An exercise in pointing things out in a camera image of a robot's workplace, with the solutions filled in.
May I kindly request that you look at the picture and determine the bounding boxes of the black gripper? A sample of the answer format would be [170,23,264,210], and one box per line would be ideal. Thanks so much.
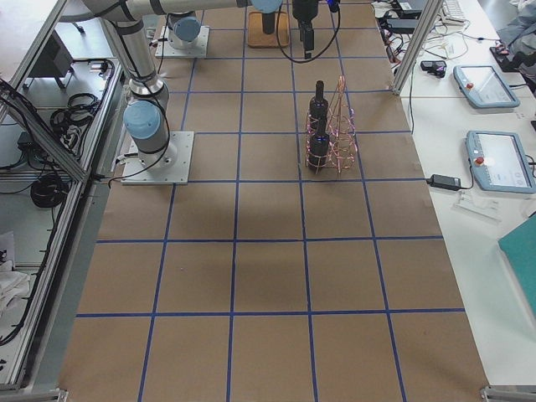
[291,0,318,59]

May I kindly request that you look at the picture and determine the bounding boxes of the dark wine bottle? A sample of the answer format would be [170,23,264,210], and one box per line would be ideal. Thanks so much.
[308,117,329,173]
[261,12,276,35]
[309,80,328,131]

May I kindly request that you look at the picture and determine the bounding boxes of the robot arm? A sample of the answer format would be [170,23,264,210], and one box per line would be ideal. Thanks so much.
[61,1,282,99]
[166,1,282,49]

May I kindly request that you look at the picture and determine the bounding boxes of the wooden tray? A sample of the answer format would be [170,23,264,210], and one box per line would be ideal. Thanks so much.
[246,12,290,49]

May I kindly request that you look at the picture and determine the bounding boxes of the far teach pendant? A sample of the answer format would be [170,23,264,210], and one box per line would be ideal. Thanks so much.
[452,65,520,109]

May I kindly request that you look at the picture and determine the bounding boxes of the teach pendant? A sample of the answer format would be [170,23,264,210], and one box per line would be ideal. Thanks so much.
[452,65,520,109]
[466,131,535,194]

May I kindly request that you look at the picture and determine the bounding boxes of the black power brick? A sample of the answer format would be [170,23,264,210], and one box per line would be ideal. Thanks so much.
[426,174,461,191]

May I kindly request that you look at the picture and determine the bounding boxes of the near teach pendant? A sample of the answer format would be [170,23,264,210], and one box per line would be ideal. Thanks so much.
[466,131,535,194]

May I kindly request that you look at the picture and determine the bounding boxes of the teal box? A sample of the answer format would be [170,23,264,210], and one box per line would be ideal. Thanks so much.
[498,216,535,312]

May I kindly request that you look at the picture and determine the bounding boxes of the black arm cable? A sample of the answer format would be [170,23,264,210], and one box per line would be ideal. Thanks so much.
[276,0,343,64]

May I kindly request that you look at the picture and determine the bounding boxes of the copper wire bottle basket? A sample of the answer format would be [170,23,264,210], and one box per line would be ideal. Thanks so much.
[306,75,358,174]

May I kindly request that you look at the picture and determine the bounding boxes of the aluminium frame post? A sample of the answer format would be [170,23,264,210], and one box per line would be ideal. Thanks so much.
[392,0,442,95]

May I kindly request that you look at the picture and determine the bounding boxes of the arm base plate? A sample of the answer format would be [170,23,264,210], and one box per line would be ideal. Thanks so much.
[155,25,209,59]
[121,131,194,185]

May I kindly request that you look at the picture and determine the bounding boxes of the aluminium frame rail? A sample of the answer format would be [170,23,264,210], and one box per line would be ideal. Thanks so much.
[1,79,89,182]

